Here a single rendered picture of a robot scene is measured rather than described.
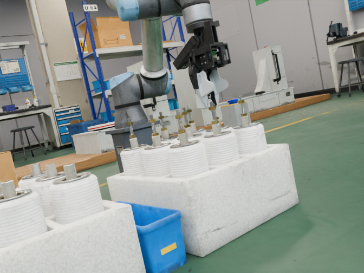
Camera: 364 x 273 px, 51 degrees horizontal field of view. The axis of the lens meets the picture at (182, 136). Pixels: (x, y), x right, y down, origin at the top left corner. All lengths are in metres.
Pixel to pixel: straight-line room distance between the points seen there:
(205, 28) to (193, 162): 0.34
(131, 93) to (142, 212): 0.77
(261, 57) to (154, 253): 4.20
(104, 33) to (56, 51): 1.47
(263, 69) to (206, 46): 3.85
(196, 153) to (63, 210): 0.34
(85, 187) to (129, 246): 0.14
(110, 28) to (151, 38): 5.01
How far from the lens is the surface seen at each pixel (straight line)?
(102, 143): 3.18
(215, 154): 0.99
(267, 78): 4.80
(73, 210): 0.76
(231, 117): 1.33
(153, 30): 1.54
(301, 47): 6.89
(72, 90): 7.59
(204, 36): 0.99
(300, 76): 6.93
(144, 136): 1.64
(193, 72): 0.99
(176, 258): 0.88
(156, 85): 1.67
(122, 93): 1.65
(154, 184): 0.96
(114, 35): 6.55
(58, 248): 0.72
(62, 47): 7.71
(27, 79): 7.20
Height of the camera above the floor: 0.36
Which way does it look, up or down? 5 degrees down
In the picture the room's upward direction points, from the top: 12 degrees counter-clockwise
